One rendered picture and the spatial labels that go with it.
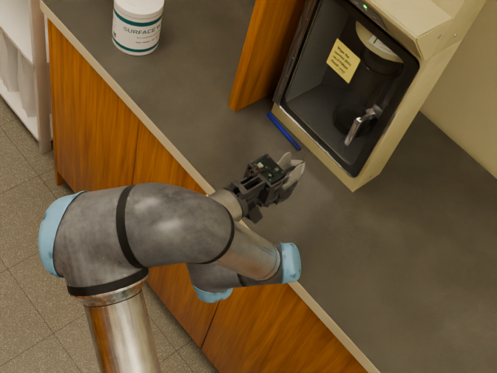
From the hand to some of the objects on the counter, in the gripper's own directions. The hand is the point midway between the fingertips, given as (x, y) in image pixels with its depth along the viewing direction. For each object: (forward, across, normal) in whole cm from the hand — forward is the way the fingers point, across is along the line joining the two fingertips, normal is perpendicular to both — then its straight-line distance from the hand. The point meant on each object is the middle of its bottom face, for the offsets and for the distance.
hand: (298, 167), depth 140 cm
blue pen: (+21, +19, +20) cm, 35 cm away
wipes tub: (+7, +67, +21) cm, 70 cm away
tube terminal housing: (+35, +10, +20) cm, 42 cm away
